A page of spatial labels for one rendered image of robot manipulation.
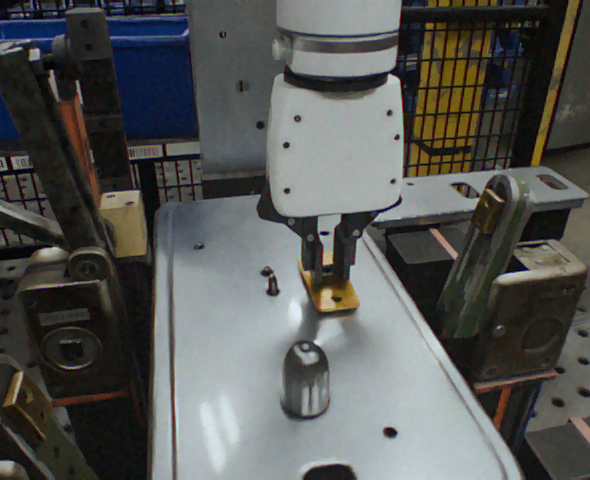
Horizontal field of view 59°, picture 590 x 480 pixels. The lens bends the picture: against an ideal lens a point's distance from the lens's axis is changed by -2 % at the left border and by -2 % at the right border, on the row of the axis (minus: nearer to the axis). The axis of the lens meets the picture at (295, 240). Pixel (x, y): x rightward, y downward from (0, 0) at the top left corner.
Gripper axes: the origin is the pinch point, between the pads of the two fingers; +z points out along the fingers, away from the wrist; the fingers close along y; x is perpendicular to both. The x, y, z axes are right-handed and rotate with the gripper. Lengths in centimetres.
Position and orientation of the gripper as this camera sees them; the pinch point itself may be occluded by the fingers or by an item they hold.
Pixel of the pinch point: (328, 253)
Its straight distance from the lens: 45.7
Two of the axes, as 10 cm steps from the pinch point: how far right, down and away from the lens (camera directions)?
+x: -2.1, -5.0, 8.4
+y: 9.8, -1.1, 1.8
